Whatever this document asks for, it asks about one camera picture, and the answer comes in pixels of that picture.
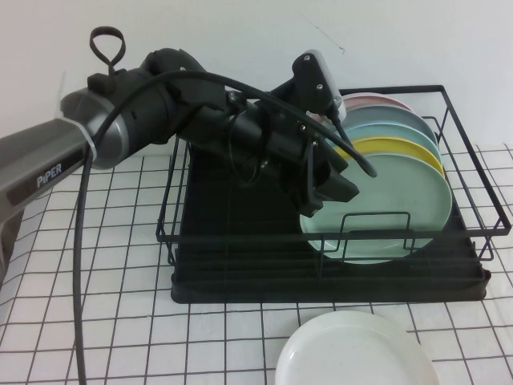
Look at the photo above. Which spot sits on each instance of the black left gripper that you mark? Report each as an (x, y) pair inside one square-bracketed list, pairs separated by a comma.
[(286, 148)]

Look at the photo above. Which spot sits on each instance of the white black grid tablecloth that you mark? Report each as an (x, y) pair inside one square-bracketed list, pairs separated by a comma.
[(120, 260)]

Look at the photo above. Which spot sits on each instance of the light blue plate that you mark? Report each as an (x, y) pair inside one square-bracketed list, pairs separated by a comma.
[(393, 132)]

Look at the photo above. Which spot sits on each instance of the yellow plate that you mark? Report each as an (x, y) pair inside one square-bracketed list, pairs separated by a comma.
[(401, 150)]

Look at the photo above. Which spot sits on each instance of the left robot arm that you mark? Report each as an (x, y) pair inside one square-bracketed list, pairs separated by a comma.
[(40, 144)]

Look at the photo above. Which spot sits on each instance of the mint green plate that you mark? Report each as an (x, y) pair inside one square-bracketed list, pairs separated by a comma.
[(401, 192)]

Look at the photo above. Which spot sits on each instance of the grey plate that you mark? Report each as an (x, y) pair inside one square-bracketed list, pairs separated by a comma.
[(384, 116)]

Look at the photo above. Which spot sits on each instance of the black plastic drip tray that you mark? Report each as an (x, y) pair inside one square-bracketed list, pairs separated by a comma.
[(248, 224)]

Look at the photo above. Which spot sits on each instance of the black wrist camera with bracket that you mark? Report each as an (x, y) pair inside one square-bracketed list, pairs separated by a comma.
[(312, 80)]

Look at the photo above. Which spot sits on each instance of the pink plate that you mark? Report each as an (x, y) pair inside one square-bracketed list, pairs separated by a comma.
[(372, 100)]

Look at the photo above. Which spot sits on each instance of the white plate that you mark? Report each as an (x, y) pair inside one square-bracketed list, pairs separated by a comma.
[(352, 353)]

